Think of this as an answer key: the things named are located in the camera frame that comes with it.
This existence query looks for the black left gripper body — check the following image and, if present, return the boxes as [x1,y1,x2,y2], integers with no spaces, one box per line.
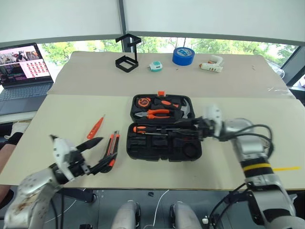
[63,149,93,178]

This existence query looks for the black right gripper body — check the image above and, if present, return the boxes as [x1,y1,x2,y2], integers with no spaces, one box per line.
[195,117,215,142]

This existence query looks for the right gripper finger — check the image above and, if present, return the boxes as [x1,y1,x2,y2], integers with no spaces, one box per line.
[174,116,203,125]
[173,128,201,139]

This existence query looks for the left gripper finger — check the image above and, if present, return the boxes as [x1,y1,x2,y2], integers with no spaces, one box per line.
[89,152,118,175]
[76,136,104,153]

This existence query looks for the orange voltage test pen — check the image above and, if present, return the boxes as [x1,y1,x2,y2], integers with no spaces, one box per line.
[86,114,106,140]

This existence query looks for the orange black utility knife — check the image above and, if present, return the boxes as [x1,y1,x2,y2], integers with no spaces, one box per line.
[102,130,121,173]

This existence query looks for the black plastic tool case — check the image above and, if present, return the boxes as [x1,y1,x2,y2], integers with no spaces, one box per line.
[126,93,203,163]

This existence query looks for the steel claw hammer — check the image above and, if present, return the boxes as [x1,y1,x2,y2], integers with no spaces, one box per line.
[177,98,193,119]

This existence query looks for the black electrical tape roll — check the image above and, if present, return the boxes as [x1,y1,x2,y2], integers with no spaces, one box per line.
[183,142,198,158]

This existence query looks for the stubby orange black screwdriver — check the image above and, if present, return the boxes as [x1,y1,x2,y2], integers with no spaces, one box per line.
[153,99,181,111]

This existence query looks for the orange black tape measure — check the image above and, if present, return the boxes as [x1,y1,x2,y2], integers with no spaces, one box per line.
[137,97,151,108]

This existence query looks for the silver left robot leg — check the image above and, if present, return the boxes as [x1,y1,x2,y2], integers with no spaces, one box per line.
[110,199,142,229]

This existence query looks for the silver robot leg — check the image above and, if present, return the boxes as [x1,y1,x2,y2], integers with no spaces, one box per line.
[170,201,203,229]
[110,199,142,229]

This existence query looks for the white hot glue gun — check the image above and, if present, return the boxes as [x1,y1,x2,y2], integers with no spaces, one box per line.
[199,54,225,73]

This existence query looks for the blue masking tape roll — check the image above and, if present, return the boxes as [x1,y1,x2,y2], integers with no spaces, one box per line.
[172,46,196,66]

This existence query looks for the beige cardboard sheet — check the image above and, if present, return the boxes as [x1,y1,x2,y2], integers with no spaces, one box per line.
[47,51,296,99]

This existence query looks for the teal white tape measure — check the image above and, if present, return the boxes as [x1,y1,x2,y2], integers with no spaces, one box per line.
[147,61,164,73]

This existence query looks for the white cloth bundle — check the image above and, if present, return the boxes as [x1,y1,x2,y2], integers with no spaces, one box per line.
[10,121,31,137]

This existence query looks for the seated bystander person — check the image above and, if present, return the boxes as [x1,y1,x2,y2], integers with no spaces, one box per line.
[0,132,23,208]

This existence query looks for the white side desk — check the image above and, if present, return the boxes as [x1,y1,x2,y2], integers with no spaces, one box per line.
[0,110,37,124]

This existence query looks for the silver right robot leg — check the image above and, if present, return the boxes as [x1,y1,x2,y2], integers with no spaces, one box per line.
[170,201,203,229]

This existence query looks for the open laptop computer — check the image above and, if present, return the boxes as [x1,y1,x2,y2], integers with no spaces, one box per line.
[0,42,55,115]

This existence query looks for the yellow tape strip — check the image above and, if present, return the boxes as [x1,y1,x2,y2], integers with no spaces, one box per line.
[271,166,302,172]

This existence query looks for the white roller blind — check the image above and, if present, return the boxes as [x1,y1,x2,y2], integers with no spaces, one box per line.
[123,0,305,46]
[0,0,124,43]

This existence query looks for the grey window mullion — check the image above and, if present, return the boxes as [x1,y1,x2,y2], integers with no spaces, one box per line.
[118,0,127,52]

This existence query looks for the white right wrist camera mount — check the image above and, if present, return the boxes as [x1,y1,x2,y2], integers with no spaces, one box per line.
[202,104,224,137]

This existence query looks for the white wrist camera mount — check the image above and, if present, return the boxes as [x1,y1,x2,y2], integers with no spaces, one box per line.
[202,104,224,137]
[49,135,78,181]

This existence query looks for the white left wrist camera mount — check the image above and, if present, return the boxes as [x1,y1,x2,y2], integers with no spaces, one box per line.
[49,135,78,181]

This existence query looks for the black table frame bracket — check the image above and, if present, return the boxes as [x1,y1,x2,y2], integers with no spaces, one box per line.
[61,187,98,204]

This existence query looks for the orange handled pliers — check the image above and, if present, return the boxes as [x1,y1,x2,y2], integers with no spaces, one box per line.
[134,108,176,120]

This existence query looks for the long black handled screwdriver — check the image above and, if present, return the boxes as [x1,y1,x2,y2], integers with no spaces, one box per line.
[142,131,178,137]

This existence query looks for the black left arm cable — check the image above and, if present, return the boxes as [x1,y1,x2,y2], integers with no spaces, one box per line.
[46,187,66,229]

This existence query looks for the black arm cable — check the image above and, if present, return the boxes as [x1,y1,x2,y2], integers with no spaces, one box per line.
[209,123,275,226]
[46,187,66,229]

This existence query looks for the long orange handled screwdriver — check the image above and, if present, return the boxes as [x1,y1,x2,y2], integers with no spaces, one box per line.
[132,125,182,135]

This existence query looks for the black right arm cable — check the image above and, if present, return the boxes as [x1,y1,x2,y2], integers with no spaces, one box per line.
[209,123,275,226]

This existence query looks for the thin white cable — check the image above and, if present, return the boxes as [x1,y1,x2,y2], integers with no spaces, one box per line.
[152,189,170,229]

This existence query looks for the black wire frame stand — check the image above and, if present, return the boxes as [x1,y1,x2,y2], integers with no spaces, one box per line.
[115,33,142,73]

